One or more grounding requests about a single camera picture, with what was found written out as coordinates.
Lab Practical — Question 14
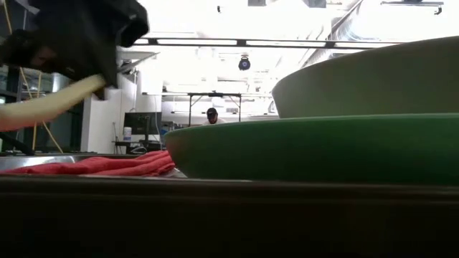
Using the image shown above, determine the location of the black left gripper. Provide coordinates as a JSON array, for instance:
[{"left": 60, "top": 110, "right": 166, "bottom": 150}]
[{"left": 30, "top": 0, "right": 150, "bottom": 101}]

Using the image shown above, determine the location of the knife with cream handle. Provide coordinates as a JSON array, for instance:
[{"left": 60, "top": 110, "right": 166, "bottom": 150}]
[{"left": 0, "top": 52, "right": 161, "bottom": 133}]

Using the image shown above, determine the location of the red cloth napkin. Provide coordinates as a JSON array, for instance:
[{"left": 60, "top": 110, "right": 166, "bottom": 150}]
[{"left": 0, "top": 150, "right": 176, "bottom": 178}]

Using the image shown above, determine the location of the dark brown plastic tray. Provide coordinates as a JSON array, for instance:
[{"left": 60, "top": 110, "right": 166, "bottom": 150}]
[{"left": 0, "top": 153, "right": 459, "bottom": 201}]

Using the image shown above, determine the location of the dark computer monitor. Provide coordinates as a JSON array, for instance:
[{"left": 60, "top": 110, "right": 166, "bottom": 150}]
[{"left": 123, "top": 112, "right": 163, "bottom": 135}]

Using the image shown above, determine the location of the long ceiling light strip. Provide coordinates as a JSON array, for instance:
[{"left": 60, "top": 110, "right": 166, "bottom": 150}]
[{"left": 134, "top": 37, "right": 408, "bottom": 50}]

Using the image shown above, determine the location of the person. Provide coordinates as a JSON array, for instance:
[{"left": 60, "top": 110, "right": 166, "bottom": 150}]
[{"left": 202, "top": 107, "right": 227, "bottom": 126}]

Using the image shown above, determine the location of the green plate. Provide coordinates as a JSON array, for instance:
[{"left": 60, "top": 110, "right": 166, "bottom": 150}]
[{"left": 164, "top": 113, "right": 459, "bottom": 187}]

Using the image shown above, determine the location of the grey bowl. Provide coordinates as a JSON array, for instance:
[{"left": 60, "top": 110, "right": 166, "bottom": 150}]
[{"left": 271, "top": 35, "right": 459, "bottom": 120}]

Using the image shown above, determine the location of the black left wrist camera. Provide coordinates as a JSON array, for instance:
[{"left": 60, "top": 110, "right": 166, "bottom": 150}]
[{"left": 0, "top": 28, "right": 65, "bottom": 75}]

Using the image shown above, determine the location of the black background stand frame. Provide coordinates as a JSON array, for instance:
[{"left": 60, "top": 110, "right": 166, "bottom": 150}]
[{"left": 186, "top": 92, "right": 242, "bottom": 128}]

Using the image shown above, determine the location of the black ceiling-mounted camera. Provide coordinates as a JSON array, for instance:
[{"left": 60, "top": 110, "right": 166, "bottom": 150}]
[{"left": 237, "top": 56, "right": 252, "bottom": 72}]

